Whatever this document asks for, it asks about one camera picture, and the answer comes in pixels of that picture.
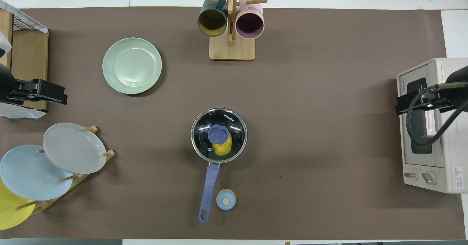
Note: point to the white plastic bag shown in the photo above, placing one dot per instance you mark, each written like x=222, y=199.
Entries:
x=18, y=112

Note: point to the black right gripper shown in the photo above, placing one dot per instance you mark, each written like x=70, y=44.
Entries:
x=406, y=104

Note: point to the small blue round cap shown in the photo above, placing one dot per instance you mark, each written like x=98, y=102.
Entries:
x=226, y=199

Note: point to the light blue plate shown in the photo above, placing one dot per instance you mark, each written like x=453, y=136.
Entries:
x=29, y=172

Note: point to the dark teal mug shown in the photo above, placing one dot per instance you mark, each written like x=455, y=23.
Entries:
x=212, y=20

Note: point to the wooden plate rack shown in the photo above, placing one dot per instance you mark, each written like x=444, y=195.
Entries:
x=47, y=203

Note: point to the beige toaster oven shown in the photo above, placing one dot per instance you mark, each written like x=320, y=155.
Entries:
x=449, y=157

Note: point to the yellow lemon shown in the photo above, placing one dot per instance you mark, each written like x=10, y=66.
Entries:
x=223, y=148

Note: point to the green plate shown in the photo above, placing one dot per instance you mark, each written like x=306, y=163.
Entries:
x=131, y=66

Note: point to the wooden shelf box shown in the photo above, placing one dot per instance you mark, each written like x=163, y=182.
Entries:
x=29, y=55

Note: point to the brown table mat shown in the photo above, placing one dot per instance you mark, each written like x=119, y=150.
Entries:
x=310, y=91

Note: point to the wooden mug tree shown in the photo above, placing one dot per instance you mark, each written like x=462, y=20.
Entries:
x=232, y=49

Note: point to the glass lid purple knob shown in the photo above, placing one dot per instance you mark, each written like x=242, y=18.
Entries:
x=218, y=134

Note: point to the pink mug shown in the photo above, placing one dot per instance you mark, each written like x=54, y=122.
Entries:
x=249, y=23

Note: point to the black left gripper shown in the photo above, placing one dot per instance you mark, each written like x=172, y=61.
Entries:
x=49, y=89

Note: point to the yellow plate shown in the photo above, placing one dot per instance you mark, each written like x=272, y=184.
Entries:
x=9, y=212

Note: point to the grey plate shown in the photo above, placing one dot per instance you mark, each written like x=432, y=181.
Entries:
x=73, y=148

